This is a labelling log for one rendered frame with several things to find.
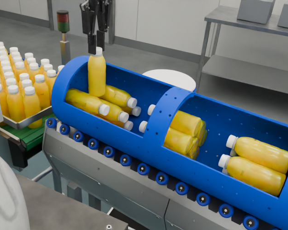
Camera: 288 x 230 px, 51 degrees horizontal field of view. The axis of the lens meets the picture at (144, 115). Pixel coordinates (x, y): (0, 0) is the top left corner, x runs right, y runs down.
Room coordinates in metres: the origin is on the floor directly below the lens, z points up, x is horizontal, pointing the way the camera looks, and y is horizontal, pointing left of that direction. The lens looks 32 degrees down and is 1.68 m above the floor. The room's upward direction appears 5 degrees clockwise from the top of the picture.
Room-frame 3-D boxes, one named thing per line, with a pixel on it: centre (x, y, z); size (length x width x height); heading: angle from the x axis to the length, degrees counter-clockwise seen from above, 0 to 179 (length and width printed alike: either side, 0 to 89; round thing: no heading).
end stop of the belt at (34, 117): (1.13, 0.39, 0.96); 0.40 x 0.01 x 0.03; 150
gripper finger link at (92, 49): (0.99, 0.20, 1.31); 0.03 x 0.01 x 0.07; 60
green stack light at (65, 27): (1.59, 0.47, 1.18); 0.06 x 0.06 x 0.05
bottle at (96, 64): (1.01, 0.19, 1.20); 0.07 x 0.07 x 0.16
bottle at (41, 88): (1.18, 0.47, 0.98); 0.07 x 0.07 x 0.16
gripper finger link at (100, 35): (1.03, 0.18, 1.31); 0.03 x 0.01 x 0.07; 60
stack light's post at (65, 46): (1.59, 0.47, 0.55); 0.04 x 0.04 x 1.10; 60
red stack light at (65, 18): (1.59, 0.47, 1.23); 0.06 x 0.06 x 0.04
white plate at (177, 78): (1.33, -0.10, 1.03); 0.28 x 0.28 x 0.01
